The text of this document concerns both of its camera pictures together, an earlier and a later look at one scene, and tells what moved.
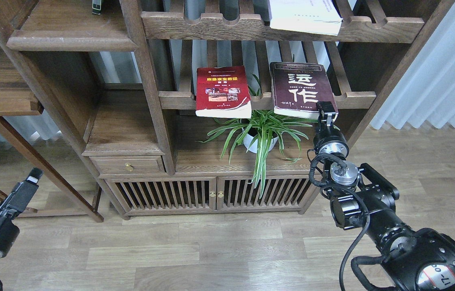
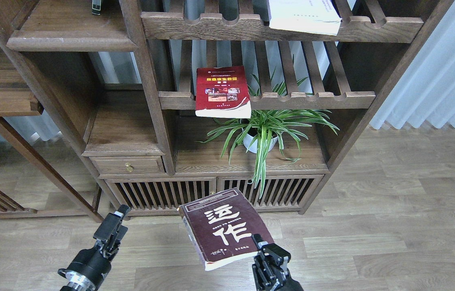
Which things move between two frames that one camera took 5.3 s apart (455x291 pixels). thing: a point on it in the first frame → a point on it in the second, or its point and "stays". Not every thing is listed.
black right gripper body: (327, 140) → (270, 271)
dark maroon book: (297, 88) → (221, 227)
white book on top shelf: (319, 16) stays
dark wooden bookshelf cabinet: (207, 107) stays
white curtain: (445, 82) stays
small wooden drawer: (127, 164) stays
